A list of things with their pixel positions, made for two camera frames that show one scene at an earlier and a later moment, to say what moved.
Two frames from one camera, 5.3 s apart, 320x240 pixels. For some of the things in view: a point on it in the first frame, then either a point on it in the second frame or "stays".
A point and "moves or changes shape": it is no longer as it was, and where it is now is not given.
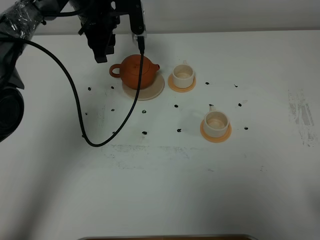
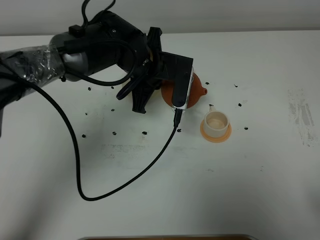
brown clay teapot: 130,71 moves or changes shape
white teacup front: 216,123 stays
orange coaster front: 215,139 stays
